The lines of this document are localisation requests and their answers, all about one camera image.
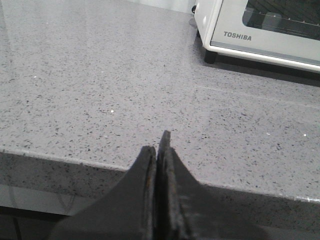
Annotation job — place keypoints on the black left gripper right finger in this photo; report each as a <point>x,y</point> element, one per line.
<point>196,211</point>

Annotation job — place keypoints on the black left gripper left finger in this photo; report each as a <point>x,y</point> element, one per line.
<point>126,212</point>

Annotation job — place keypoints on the glass oven door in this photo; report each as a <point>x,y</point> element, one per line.
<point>230,32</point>

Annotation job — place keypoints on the white Toshiba toaster oven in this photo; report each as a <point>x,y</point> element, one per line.
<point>206,13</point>

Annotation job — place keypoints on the wire oven rack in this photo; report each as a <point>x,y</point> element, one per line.
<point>275,22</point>

